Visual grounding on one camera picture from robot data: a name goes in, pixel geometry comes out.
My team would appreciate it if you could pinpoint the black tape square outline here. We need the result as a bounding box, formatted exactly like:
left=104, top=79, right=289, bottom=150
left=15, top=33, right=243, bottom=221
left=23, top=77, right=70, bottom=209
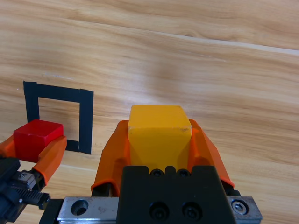
left=22, top=81, right=94, bottom=155

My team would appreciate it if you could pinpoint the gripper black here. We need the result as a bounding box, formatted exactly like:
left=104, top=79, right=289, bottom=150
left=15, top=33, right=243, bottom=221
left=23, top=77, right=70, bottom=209
left=0, top=134, right=68, bottom=224

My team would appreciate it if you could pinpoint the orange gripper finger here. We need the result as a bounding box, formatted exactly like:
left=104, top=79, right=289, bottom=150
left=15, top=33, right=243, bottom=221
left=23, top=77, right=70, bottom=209
left=188, top=119, right=241, bottom=198
left=90, top=120, right=131, bottom=198

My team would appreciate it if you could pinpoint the yellow cube block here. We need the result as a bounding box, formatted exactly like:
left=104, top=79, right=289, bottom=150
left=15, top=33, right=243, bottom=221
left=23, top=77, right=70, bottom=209
left=128, top=105, right=192, bottom=173

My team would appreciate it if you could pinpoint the red cube block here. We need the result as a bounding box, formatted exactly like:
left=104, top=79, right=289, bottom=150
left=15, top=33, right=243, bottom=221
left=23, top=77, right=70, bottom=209
left=13, top=119, right=64, bottom=163

